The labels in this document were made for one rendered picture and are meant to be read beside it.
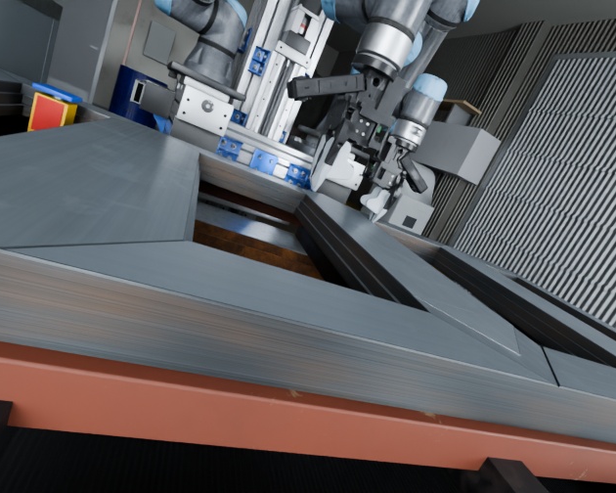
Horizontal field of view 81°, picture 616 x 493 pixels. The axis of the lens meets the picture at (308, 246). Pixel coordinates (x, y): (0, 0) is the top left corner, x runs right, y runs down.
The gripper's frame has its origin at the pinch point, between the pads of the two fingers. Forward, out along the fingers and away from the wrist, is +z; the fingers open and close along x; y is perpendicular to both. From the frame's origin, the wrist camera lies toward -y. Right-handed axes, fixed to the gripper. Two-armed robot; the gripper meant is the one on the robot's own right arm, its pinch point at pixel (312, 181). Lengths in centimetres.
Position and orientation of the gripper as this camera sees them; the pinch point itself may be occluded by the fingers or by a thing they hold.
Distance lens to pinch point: 60.2
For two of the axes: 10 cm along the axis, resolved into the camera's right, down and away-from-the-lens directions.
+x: -2.5, -3.6, 9.0
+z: -4.0, 8.9, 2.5
